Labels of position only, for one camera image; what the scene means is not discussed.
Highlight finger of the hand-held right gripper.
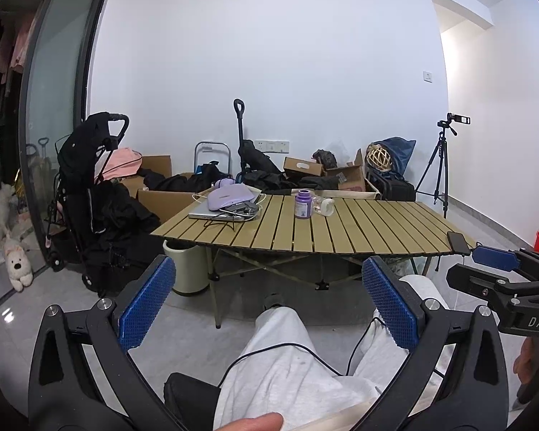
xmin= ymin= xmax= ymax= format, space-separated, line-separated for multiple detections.
xmin=446 ymin=263 xmax=524 ymax=301
xmin=471 ymin=245 xmax=539 ymax=281

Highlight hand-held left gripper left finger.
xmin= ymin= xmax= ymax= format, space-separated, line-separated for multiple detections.
xmin=27 ymin=255 xmax=180 ymax=431

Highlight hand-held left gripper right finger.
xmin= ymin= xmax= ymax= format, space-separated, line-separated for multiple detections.
xmin=361 ymin=255 xmax=509 ymax=431

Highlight person's right hand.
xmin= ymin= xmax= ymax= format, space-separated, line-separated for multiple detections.
xmin=514 ymin=336 xmax=539 ymax=386

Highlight person's left hand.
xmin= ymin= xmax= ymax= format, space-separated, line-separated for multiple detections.
xmin=215 ymin=412 xmax=285 ymax=431

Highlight black phone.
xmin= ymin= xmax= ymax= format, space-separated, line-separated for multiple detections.
xmin=446 ymin=231 xmax=475 ymax=255

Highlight person's right leg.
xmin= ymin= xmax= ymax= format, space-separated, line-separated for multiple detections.
xmin=345 ymin=274 xmax=446 ymax=384

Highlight person's leg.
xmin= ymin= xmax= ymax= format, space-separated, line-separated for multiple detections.
xmin=345 ymin=274 xmax=446 ymax=384
xmin=212 ymin=306 xmax=380 ymax=431

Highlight white trash bin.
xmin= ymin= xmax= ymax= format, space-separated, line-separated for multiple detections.
xmin=162 ymin=239 xmax=211 ymax=297

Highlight slatted folding table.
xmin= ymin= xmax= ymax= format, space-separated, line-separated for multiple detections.
xmin=150 ymin=194 xmax=477 ymax=329

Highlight black seat cushion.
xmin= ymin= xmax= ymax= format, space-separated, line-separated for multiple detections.
xmin=163 ymin=371 xmax=222 ymax=431

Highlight large open cardboard box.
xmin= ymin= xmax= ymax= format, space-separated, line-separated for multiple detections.
xmin=136 ymin=155 xmax=207 ymax=224

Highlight black tripod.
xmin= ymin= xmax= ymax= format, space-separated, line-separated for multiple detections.
xmin=414 ymin=126 xmax=458 ymax=219

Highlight silver laptop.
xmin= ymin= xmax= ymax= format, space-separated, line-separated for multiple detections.
xmin=188 ymin=201 xmax=253 ymax=222

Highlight black bag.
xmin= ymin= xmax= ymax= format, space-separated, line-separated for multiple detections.
xmin=376 ymin=174 xmax=417 ymax=202

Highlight person's left leg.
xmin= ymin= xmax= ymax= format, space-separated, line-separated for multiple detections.
xmin=212 ymin=306 xmax=380 ymax=431

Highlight black clothes pile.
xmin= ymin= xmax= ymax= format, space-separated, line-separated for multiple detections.
xmin=143 ymin=163 xmax=226 ymax=194

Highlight purple bottle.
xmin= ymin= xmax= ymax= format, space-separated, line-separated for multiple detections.
xmin=295 ymin=189 xmax=315 ymax=220

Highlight torn open cardboard box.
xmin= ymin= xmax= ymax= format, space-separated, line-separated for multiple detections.
xmin=325 ymin=149 xmax=368 ymax=194

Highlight purple pouch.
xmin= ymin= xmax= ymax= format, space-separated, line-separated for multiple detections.
xmin=206 ymin=184 xmax=258 ymax=212

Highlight white plush dog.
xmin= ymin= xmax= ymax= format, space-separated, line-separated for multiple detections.
xmin=3 ymin=237 xmax=35 ymax=292

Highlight black stroller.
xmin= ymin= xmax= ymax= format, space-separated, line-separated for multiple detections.
xmin=44 ymin=112 xmax=163 ymax=298

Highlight pink cloth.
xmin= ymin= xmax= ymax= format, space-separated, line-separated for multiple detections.
xmin=100 ymin=147 xmax=144 ymax=180

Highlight rattan helmet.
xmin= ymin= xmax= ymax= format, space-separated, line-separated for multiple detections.
xmin=365 ymin=142 xmax=394 ymax=171

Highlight dark fuzzy bundle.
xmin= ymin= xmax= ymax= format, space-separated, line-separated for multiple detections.
xmin=313 ymin=148 xmax=338 ymax=170

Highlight folding step stool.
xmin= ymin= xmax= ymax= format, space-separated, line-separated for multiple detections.
xmin=193 ymin=141 xmax=232 ymax=176

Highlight flat cardboard box with slot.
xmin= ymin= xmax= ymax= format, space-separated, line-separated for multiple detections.
xmin=282 ymin=157 xmax=325 ymax=179

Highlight white fluffy dog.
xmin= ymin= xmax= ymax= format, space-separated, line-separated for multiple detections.
xmin=0 ymin=182 xmax=17 ymax=240

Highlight black folded wagon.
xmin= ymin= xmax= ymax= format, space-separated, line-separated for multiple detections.
xmin=232 ymin=98 xmax=294 ymax=186

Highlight sliding glass door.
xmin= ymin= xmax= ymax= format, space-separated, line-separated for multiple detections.
xmin=18 ymin=0 xmax=107 ymax=259

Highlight hanging pink clothes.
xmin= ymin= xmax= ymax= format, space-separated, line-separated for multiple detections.
xmin=0 ymin=6 xmax=42 ymax=84

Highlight black cable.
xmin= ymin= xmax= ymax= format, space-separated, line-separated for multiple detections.
xmin=219 ymin=312 xmax=445 ymax=380

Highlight wall socket strip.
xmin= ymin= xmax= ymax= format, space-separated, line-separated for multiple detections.
xmin=253 ymin=139 xmax=291 ymax=154

